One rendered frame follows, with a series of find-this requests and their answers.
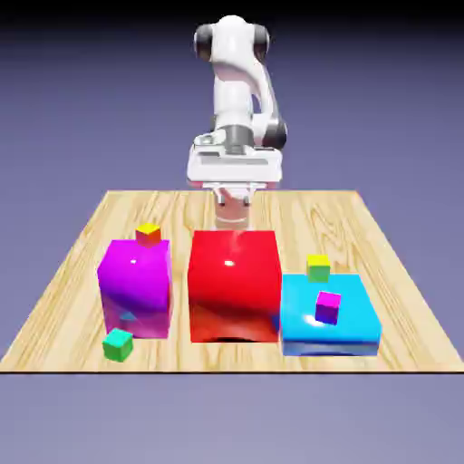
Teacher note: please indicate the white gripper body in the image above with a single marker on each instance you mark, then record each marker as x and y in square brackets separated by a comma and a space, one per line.
[233, 167]

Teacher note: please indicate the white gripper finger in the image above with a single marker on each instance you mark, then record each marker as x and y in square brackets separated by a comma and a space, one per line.
[220, 195]
[247, 196]

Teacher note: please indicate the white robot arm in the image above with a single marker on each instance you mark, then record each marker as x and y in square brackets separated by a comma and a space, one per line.
[237, 72]

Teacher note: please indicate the small orange cube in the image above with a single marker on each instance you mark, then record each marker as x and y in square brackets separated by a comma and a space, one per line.
[148, 235]

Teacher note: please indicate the small yellow-green cube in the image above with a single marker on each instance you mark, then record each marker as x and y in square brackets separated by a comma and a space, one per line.
[318, 269]

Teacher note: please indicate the small purple cube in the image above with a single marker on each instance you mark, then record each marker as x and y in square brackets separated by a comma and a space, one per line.
[328, 308]

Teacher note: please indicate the small green cube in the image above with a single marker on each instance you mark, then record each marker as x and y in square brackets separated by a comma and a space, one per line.
[117, 345]

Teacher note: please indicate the large red box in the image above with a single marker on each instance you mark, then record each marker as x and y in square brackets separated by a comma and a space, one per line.
[233, 282]

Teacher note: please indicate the large magenta box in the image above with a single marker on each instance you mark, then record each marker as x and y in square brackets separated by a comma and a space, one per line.
[136, 286]

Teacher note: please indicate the large cyan box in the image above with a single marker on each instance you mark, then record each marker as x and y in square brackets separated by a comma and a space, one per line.
[337, 319]

